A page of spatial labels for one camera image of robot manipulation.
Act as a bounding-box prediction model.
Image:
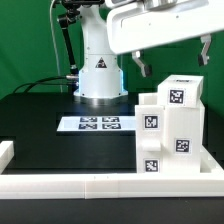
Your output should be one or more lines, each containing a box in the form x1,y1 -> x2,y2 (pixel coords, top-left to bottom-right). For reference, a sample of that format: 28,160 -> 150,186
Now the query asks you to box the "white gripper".
107,0 -> 224,77

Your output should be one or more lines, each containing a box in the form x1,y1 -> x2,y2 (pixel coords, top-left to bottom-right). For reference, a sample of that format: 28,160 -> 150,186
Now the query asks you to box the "white cabinet top block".
157,75 -> 204,108

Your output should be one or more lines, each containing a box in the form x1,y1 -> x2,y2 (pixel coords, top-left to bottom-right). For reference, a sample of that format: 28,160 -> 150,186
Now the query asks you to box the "white cabinet body box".
135,93 -> 205,175

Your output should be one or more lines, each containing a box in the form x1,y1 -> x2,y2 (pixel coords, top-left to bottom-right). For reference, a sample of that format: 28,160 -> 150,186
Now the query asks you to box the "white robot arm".
74,0 -> 224,104

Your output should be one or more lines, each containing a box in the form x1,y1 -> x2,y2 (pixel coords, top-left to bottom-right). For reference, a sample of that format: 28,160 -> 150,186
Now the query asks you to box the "white fiducial marker sheet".
57,116 -> 136,132

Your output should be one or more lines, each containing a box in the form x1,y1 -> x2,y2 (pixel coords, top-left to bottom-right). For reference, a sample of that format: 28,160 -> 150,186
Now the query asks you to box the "white U-shaped obstacle fence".
0,141 -> 224,199

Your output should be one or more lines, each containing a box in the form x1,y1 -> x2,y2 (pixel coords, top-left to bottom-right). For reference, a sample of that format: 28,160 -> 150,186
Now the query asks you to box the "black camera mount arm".
52,0 -> 105,77

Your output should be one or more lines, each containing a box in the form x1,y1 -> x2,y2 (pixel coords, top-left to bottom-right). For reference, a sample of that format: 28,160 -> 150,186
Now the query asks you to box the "white cable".
49,0 -> 64,94

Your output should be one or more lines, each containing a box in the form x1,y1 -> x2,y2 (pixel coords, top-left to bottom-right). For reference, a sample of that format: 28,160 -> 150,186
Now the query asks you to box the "black cable bundle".
12,75 -> 80,94

